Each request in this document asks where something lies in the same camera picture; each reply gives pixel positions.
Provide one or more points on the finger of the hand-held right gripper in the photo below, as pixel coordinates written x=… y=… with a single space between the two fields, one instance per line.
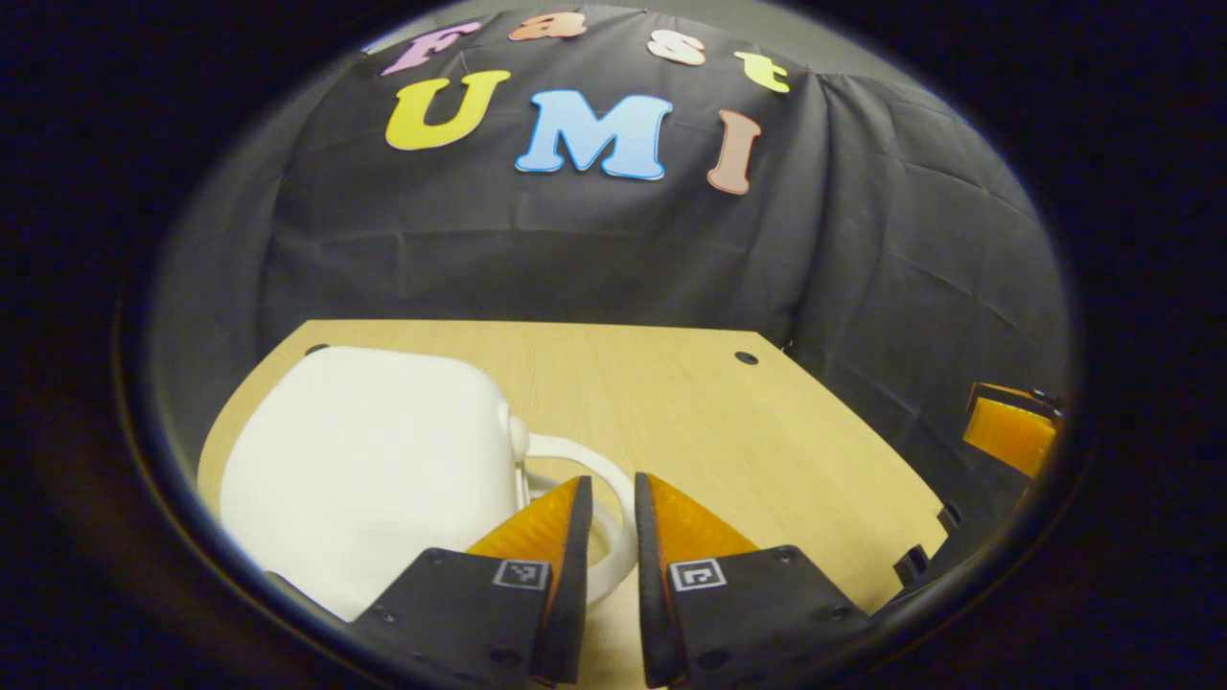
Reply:
x=1007 y=436

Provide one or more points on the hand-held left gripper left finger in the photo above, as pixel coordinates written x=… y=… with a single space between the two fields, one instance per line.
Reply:
x=573 y=575

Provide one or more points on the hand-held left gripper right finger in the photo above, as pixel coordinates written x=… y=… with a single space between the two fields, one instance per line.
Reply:
x=650 y=594

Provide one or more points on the white suitcase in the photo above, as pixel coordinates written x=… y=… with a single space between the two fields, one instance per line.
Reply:
x=383 y=460

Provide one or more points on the black backdrop cloth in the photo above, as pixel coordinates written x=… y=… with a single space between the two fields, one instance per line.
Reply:
x=575 y=249

